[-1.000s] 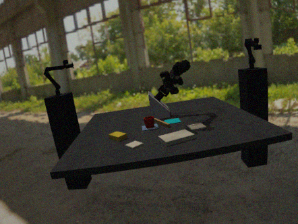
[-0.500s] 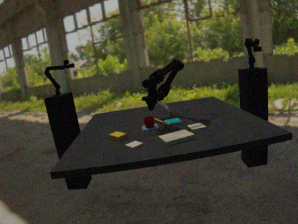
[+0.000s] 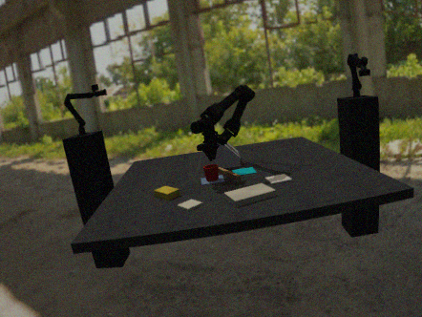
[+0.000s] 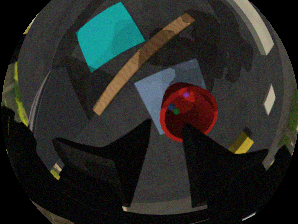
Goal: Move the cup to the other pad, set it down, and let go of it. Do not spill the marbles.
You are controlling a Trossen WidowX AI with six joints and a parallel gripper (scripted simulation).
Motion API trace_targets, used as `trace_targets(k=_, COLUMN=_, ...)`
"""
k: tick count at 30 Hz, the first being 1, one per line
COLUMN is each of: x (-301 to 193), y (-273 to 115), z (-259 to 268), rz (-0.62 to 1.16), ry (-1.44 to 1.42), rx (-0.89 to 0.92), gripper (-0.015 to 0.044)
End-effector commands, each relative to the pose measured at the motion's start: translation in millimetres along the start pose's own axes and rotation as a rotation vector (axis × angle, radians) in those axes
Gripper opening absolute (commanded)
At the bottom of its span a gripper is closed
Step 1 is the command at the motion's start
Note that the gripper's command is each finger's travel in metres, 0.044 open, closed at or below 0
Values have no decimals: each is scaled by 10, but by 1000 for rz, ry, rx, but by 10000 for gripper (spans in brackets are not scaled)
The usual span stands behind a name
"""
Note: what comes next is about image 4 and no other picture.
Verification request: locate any tan flat bar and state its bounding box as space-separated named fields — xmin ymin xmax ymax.
xmin=93 ymin=12 xmax=196 ymax=116

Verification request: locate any beige flat rectangular slab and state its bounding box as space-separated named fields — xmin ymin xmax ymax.
xmin=226 ymin=0 xmax=274 ymax=55

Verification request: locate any yellow flat block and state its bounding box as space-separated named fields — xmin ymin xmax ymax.
xmin=229 ymin=132 xmax=254 ymax=153

